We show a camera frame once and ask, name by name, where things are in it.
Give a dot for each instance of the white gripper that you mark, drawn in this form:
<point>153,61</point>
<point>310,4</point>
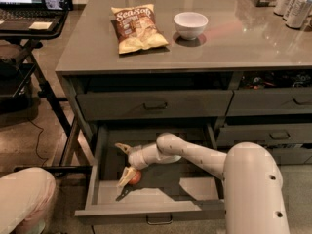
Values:
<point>136,160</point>

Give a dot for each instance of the red apple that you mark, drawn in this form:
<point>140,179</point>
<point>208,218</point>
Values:
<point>136,179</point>

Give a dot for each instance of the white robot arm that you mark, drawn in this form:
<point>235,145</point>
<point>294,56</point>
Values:
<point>251,179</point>

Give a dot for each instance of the open grey middle drawer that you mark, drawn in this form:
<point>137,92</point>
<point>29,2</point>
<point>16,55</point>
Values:
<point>166,193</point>

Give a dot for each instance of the grey top left drawer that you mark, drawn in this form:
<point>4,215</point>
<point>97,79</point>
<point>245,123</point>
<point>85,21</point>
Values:
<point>153,104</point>

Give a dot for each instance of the grey top right drawer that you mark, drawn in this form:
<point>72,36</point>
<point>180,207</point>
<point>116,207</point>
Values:
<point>278,101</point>

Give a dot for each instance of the grey middle right drawer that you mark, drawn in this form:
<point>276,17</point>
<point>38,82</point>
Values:
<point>272,134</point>

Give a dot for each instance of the white can middle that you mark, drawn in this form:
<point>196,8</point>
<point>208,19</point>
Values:
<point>292,2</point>

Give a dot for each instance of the person knee beige trousers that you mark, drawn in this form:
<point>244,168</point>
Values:
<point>25,197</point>

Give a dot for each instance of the sea salt chips bag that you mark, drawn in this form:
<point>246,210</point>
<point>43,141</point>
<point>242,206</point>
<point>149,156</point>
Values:
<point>136,29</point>

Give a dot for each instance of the white ceramic bowl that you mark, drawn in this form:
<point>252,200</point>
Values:
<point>189,25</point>

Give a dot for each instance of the yellow sticky note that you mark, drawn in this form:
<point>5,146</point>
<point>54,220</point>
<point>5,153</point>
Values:
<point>40,25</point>

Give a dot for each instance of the black laptop stand cart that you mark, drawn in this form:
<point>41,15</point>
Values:
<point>21,45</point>

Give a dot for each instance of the black smartphone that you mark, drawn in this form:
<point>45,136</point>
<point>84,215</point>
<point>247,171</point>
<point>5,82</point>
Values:
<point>61,5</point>

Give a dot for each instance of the open laptop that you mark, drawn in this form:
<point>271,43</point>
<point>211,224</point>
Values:
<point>17,15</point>

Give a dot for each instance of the white can right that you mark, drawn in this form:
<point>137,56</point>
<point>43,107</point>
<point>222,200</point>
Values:
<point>298,13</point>

